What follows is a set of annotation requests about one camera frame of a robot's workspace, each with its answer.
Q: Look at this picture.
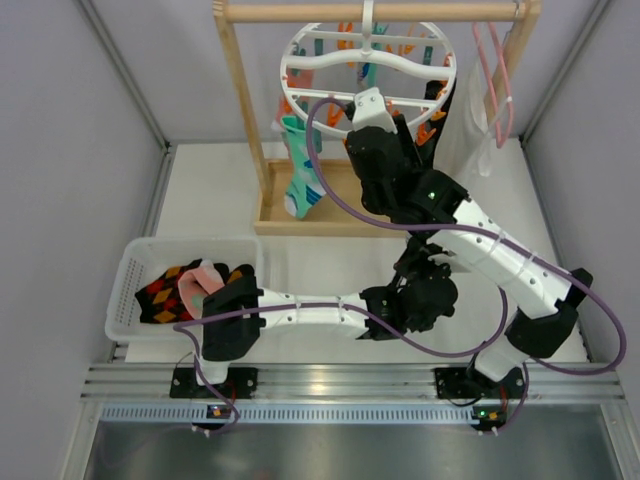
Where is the white round clip hanger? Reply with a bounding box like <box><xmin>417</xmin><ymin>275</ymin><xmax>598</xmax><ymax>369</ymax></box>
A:
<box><xmin>279</xmin><ymin>1</ymin><xmax>457</xmax><ymax>134</ymax></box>

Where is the pink sock front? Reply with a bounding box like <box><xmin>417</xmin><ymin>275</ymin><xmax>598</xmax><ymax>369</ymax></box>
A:
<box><xmin>177</xmin><ymin>259</ymin><xmax>230</xmax><ymax>319</ymax></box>

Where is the pink sock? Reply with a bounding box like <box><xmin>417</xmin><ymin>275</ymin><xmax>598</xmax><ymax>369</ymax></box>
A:
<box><xmin>271</xmin><ymin>69</ymin><xmax>314</xmax><ymax>133</ymax></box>
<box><xmin>177</xmin><ymin>259</ymin><xmax>230</xmax><ymax>319</ymax></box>

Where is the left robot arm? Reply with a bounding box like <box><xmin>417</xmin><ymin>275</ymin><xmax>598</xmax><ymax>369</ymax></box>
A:
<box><xmin>198</xmin><ymin>238</ymin><xmax>458</xmax><ymax>385</ymax></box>

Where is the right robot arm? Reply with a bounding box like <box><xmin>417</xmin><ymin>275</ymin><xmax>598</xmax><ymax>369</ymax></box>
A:
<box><xmin>346</xmin><ymin>116</ymin><xmax>593</xmax><ymax>388</ymax></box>

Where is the white cloth garment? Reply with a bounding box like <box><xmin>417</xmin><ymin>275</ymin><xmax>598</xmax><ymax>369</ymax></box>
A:
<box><xmin>436</xmin><ymin>63</ymin><xmax>493</xmax><ymax>190</ymax></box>

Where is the pink sock rear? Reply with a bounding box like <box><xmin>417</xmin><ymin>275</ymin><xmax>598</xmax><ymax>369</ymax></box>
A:
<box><xmin>271</xmin><ymin>69</ymin><xmax>314</xmax><ymax>133</ymax></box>

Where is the black red argyle sock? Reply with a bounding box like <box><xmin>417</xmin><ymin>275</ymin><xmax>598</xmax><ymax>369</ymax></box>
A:
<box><xmin>135</xmin><ymin>259</ymin><xmax>255</xmax><ymax>324</ymax></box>

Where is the white plastic basket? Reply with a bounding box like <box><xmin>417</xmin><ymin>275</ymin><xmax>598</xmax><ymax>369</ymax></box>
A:
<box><xmin>104</xmin><ymin>235</ymin><xmax>264</xmax><ymax>343</ymax></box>

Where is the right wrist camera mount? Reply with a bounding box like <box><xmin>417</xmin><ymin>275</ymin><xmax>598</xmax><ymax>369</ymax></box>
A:
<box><xmin>345</xmin><ymin>87</ymin><xmax>397</xmax><ymax>133</ymax></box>

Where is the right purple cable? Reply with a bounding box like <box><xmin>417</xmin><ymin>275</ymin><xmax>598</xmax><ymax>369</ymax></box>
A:
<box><xmin>305</xmin><ymin>97</ymin><xmax>628</xmax><ymax>374</ymax></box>

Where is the wooden clothes rack frame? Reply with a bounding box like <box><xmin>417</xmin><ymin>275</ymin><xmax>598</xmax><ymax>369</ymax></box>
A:
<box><xmin>212</xmin><ymin>0</ymin><xmax>543</xmax><ymax>237</ymax></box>

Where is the pink wire hanger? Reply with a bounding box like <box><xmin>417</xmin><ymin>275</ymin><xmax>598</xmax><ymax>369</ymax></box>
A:
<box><xmin>472</xmin><ymin>22</ymin><xmax>515</xmax><ymax>149</ymax></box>

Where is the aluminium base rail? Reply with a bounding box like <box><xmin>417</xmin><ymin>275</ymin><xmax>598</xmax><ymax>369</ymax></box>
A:
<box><xmin>81</xmin><ymin>363</ymin><xmax>625</xmax><ymax>404</ymax></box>

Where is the perforated cable duct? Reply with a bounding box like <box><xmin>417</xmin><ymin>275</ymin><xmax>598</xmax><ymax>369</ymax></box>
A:
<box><xmin>100</xmin><ymin>403</ymin><xmax>498</xmax><ymax>425</ymax></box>

